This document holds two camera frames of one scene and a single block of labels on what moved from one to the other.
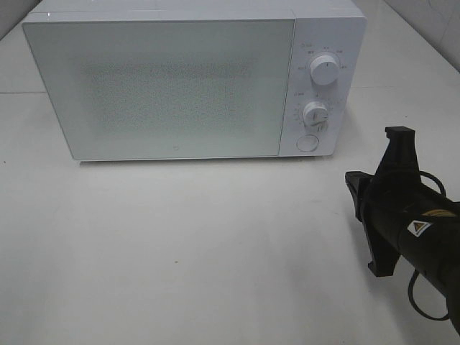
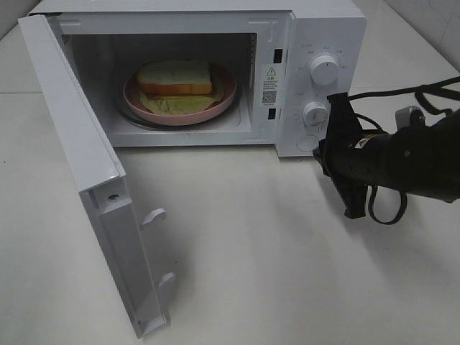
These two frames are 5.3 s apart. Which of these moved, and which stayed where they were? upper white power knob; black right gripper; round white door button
Moved: black right gripper
Stayed: round white door button; upper white power knob
